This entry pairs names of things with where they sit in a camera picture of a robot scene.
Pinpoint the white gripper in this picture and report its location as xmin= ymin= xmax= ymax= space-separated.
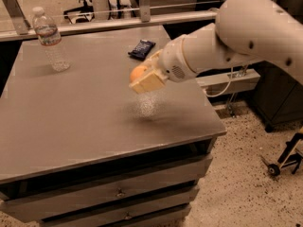
xmin=130 ymin=35 xmax=197 ymax=94

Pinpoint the orange fruit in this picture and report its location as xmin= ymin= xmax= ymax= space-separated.
xmin=130 ymin=65 xmax=148 ymax=82

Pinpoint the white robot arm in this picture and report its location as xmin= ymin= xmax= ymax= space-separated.
xmin=130 ymin=0 xmax=303 ymax=94

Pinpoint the clear plastic water bottle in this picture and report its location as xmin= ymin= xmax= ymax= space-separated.
xmin=32 ymin=7 xmax=70 ymax=72

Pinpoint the dark blue snack bar wrapper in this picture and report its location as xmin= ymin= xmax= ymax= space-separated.
xmin=128 ymin=40 xmax=155 ymax=61

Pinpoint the grey drawer cabinet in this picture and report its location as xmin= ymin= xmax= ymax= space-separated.
xmin=0 ymin=26 xmax=225 ymax=227

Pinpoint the dark cabinet at right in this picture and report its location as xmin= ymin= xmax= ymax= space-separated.
xmin=249 ymin=62 xmax=303 ymax=132

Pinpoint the black wheeled cart base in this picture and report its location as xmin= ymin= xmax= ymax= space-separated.
xmin=261 ymin=127 xmax=303 ymax=177

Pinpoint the metal railing frame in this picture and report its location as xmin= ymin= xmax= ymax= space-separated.
xmin=0 ymin=0 xmax=285 ymax=96

